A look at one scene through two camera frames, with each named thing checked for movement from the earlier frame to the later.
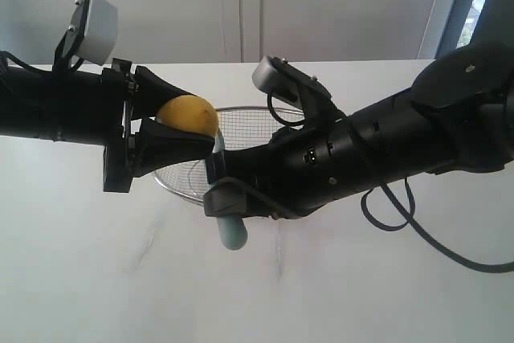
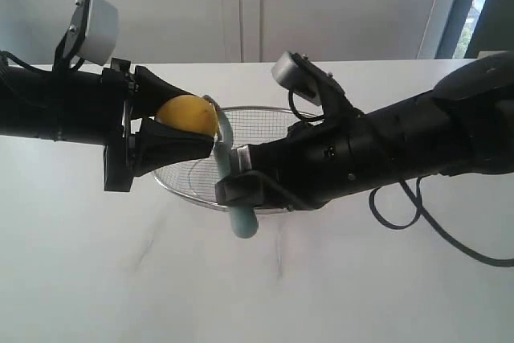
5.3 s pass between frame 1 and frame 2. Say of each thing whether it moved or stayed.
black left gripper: stayed
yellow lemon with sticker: stayed
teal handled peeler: moved
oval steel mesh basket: stayed
